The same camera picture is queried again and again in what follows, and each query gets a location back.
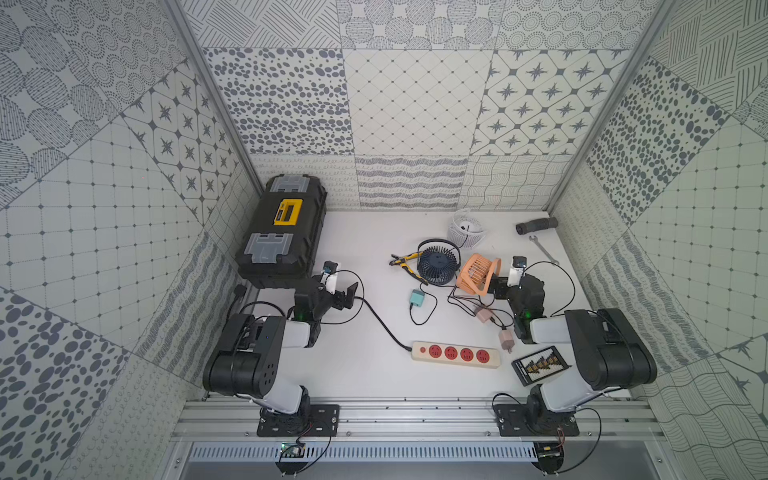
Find light pink USB charger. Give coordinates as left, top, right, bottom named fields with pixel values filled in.
left=499, top=329, right=515, bottom=353

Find teal USB charger plug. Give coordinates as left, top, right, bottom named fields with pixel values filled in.
left=409, top=289, right=425, bottom=307

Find beige red power strip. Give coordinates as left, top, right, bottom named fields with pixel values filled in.
left=411, top=341, right=501, bottom=369

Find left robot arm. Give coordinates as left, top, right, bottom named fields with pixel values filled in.
left=202, top=274, right=364, bottom=417

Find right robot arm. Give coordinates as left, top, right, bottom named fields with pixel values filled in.
left=490, top=274, right=658, bottom=435

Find navy blue desk fan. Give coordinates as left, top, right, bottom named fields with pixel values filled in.
left=417, top=238, right=462, bottom=286

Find brown pink USB charger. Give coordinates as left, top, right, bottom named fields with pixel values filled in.
left=475, top=307, right=493, bottom=323

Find silver wrench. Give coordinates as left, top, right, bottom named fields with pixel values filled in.
left=529, top=235, right=560, bottom=265

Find black yellow toolbox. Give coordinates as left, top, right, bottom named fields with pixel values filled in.
left=235, top=174, right=327, bottom=289

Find black drill bit case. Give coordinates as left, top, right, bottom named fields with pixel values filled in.
left=511, top=346, right=570, bottom=387

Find yellow black pliers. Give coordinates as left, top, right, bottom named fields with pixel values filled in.
left=389, top=252, right=428, bottom=285

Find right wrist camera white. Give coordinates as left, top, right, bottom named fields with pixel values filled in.
left=507, top=256, right=528, bottom=287

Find black power strip cable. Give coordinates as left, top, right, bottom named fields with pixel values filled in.
left=224, top=284, right=415, bottom=352

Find black orange fan cable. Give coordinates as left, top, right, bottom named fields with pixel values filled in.
left=445, top=284, right=511, bottom=331

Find black fan USB cable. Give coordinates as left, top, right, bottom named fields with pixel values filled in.
left=409, top=281, right=440, bottom=327

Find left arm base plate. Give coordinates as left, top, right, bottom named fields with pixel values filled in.
left=257, top=404, right=341, bottom=438

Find aluminium mounting rail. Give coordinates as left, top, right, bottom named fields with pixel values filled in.
left=171, top=396, right=664, bottom=468

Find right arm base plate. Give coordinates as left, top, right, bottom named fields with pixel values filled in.
left=493, top=404, right=580, bottom=437

